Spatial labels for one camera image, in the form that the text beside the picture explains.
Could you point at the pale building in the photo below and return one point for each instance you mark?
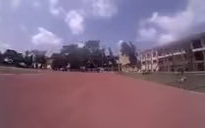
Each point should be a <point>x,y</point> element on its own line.
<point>123,63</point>

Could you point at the row of trees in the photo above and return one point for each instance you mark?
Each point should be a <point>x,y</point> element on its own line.
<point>76,56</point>

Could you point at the tall dark tree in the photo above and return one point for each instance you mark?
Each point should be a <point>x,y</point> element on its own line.
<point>128,53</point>

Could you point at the long multi-storey building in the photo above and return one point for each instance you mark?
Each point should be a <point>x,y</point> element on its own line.
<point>183,56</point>

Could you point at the pale grass field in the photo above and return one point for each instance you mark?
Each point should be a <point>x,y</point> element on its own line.
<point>16,70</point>

